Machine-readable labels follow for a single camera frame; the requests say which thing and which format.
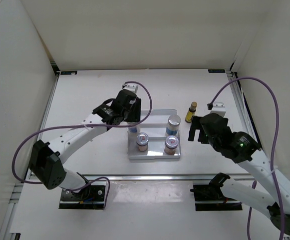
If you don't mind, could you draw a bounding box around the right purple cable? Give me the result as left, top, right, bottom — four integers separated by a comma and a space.
206, 76, 285, 240

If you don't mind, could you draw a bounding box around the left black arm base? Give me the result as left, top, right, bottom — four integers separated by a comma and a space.
58, 179, 108, 210

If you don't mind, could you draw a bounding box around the purple cable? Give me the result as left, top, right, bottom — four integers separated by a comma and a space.
11, 80, 153, 193
206, 76, 285, 240

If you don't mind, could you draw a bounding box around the white lid jar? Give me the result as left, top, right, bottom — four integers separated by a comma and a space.
136, 132, 149, 152
164, 135, 179, 155

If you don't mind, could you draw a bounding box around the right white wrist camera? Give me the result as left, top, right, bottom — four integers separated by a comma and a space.
207, 101, 226, 117

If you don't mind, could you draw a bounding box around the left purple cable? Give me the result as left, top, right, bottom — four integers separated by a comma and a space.
11, 80, 153, 193

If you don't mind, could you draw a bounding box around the blue label shaker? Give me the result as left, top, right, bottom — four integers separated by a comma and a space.
165, 114, 181, 136
127, 122, 140, 134

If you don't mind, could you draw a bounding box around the white divided organizer tray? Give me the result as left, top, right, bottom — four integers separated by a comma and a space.
127, 109, 181, 161

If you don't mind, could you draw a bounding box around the yellow label sauce bottle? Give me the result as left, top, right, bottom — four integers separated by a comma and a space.
185, 101, 197, 123

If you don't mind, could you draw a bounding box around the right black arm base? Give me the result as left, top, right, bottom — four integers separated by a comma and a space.
190, 173, 243, 212

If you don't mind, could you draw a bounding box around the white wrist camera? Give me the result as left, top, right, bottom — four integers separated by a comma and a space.
122, 83, 138, 94
207, 101, 226, 117

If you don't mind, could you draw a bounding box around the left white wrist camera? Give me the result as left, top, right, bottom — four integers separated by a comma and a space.
122, 83, 138, 94

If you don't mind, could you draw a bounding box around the aluminium front rail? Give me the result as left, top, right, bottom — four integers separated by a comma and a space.
27, 173, 258, 182

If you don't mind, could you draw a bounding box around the aluminium rail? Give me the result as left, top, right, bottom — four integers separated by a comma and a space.
27, 173, 258, 182
24, 71, 60, 181
230, 81, 262, 146

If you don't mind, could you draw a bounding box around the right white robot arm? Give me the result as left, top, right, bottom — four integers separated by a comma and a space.
188, 113, 290, 236

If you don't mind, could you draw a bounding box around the aluminium right rail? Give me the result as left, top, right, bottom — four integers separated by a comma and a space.
230, 81, 262, 146

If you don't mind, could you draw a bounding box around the aluminium left rail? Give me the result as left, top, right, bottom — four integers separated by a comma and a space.
24, 71, 60, 181

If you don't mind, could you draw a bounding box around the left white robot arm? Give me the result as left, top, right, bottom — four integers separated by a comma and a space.
29, 85, 141, 200

